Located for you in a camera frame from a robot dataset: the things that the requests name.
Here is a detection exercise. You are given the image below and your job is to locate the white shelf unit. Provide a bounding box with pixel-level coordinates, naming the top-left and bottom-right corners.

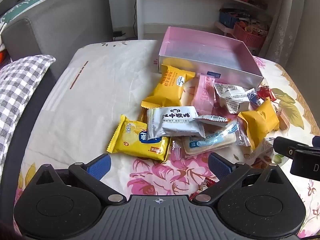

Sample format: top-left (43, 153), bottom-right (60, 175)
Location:
top-left (136, 0), bottom-right (283, 40)

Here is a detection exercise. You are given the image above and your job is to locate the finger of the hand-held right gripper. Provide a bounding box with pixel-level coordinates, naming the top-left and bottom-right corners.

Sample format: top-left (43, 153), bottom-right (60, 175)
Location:
top-left (273, 136), bottom-right (313, 160)

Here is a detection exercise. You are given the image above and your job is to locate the white monkey print packet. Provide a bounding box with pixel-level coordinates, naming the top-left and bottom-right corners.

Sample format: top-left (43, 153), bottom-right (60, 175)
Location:
top-left (147, 106), bottom-right (206, 140)

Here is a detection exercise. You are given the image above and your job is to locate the pale floral curtain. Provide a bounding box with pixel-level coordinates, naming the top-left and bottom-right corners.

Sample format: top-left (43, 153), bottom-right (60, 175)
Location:
top-left (259, 0), bottom-right (313, 67)

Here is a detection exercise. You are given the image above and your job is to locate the caramel cube candy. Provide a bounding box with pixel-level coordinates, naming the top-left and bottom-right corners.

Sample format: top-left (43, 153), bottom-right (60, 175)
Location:
top-left (276, 109), bottom-right (290, 130)

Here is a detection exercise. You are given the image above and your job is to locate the yellow cracker packet blue label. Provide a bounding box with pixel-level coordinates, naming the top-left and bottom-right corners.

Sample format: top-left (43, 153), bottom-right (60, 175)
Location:
top-left (107, 114), bottom-right (172, 162)

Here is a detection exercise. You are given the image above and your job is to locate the plain yellow snack packet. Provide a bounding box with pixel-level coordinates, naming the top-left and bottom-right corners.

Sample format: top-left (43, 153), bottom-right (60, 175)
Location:
top-left (237, 99), bottom-right (280, 150)

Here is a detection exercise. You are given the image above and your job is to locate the white printed snack packet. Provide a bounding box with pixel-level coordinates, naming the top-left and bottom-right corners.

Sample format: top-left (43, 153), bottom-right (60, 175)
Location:
top-left (244, 137), bottom-right (277, 169)

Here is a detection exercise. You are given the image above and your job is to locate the grey sofa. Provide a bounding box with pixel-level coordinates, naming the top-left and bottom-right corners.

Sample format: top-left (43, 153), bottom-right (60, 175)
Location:
top-left (0, 0), bottom-right (113, 178)

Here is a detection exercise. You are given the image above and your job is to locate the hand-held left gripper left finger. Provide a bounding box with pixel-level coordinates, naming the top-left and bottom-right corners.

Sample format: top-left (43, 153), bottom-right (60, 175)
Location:
top-left (34, 154), bottom-right (127, 206)

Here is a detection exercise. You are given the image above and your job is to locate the white text packet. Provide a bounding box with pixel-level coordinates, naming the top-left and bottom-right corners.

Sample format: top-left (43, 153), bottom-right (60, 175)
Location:
top-left (212, 82), bottom-right (255, 114)

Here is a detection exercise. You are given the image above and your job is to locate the white pink step stool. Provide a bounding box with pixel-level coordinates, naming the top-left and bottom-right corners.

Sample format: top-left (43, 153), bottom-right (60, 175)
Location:
top-left (214, 21), bottom-right (237, 39)

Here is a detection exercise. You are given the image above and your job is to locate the small white orange sachet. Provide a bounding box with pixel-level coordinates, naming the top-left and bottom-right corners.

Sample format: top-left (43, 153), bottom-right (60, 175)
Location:
top-left (194, 114), bottom-right (232, 127)

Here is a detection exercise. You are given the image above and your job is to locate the pink cardboard box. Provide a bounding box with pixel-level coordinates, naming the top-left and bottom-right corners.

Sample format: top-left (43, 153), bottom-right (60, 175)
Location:
top-left (158, 26), bottom-right (265, 90)

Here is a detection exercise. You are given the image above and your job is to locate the large yellow waffle packet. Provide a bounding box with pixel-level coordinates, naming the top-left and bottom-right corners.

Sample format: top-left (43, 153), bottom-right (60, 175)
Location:
top-left (141, 64), bottom-right (196, 109)

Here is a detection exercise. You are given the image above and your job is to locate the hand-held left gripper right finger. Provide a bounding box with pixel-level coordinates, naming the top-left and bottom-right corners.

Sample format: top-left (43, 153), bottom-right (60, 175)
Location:
top-left (191, 152), bottom-right (286, 205)

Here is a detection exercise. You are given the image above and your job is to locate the black power cable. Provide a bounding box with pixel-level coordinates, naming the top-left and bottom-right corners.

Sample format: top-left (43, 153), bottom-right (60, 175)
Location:
top-left (133, 0), bottom-right (138, 39)

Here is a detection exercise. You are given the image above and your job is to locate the pink snack packet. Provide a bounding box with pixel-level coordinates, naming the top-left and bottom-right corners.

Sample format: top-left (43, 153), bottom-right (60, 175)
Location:
top-left (192, 73), bottom-right (240, 115)

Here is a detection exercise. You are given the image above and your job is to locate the grey checked pillow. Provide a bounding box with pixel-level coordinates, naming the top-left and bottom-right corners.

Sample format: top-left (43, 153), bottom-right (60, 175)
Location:
top-left (0, 54), bottom-right (57, 178)

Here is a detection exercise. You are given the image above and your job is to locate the teal white pillow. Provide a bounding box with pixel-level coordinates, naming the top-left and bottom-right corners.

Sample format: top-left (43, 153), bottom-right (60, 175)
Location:
top-left (0, 0), bottom-right (59, 27)

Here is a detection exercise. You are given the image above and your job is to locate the clear blue white biscuit packet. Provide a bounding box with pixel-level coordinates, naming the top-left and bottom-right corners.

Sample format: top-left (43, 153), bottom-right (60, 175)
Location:
top-left (172, 119), bottom-right (252, 159)

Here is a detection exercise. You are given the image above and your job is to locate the orange snack packet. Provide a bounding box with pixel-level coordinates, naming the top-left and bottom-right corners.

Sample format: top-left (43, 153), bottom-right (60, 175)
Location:
top-left (138, 106), bottom-right (149, 123)

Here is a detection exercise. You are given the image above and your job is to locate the blue storage box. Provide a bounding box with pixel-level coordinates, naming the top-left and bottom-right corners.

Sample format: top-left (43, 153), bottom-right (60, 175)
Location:
top-left (219, 8), bottom-right (250, 29)

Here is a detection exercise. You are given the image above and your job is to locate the red candy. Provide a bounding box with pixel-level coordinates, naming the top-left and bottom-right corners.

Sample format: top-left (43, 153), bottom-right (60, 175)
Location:
top-left (256, 85), bottom-right (277, 102)

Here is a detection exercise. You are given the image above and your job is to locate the large pink plastic basket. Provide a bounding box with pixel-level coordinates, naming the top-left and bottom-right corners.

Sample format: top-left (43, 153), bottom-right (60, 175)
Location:
top-left (233, 22), bottom-right (268, 48)

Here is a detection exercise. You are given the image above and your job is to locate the printed toy box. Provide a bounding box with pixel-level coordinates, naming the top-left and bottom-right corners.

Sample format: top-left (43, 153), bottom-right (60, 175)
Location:
top-left (246, 20), bottom-right (269, 35)

